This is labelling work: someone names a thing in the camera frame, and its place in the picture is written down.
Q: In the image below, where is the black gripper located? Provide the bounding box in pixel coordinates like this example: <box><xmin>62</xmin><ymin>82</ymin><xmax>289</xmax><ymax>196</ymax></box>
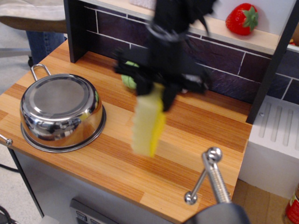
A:
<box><xmin>114</xmin><ymin>32</ymin><xmax>210</xmax><ymax>112</ymax></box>

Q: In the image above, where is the yellow sponge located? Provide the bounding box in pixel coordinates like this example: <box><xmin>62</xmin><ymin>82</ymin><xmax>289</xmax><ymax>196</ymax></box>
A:
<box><xmin>131</xmin><ymin>84</ymin><xmax>165</xmax><ymax>157</ymax></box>

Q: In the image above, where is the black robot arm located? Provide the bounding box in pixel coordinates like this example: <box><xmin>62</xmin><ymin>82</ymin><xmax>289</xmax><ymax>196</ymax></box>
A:
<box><xmin>114</xmin><ymin>0</ymin><xmax>214</xmax><ymax>112</ymax></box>

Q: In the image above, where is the upturned stainless steel pot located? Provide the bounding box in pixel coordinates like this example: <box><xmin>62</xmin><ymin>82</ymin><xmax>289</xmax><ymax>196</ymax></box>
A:
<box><xmin>20</xmin><ymin>64</ymin><xmax>107</xmax><ymax>153</ymax></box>

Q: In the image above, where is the green toy cabbage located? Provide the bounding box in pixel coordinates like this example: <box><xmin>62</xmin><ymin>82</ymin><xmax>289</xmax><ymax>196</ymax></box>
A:
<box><xmin>121</xmin><ymin>61</ymin><xmax>139</xmax><ymax>89</ymax></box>

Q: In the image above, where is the red toy strawberry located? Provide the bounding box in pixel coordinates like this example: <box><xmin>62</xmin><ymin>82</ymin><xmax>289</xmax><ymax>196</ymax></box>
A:
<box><xmin>226</xmin><ymin>3</ymin><xmax>259</xmax><ymax>35</ymax></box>

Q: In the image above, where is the person in blue jeans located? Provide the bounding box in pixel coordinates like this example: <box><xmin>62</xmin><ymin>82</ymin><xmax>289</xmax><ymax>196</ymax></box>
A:
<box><xmin>26</xmin><ymin>31</ymin><xmax>67</xmax><ymax>64</ymax></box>

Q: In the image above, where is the white dish rack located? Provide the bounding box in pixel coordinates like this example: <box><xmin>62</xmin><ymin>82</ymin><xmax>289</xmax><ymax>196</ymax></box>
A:
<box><xmin>239</xmin><ymin>96</ymin><xmax>299</xmax><ymax>198</ymax></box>

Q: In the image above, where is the grey oven control panel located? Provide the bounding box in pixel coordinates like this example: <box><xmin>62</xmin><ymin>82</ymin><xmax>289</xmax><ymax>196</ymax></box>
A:
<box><xmin>70</xmin><ymin>199</ymin><xmax>116</xmax><ymax>224</ymax></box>

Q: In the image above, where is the red labelled jar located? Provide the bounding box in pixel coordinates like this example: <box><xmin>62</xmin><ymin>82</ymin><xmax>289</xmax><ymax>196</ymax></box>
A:
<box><xmin>283</xmin><ymin>187</ymin><xmax>299</xmax><ymax>224</ymax></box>

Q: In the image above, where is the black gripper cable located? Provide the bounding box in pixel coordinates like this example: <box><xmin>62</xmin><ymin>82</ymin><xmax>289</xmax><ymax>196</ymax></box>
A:
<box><xmin>200</xmin><ymin>14</ymin><xmax>212</xmax><ymax>37</ymax></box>

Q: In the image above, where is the dark wooden shelf frame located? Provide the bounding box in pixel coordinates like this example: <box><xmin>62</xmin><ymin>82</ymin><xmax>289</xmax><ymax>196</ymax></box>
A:
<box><xmin>64</xmin><ymin>0</ymin><xmax>299</xmax><ymax>124</ymax></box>

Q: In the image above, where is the metal rail knob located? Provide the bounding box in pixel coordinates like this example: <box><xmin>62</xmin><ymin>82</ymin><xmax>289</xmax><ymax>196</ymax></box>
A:
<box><xmin>0</xmin><ymin>135</ymin><xmax>13</xmax><ymax>146</ymax></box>

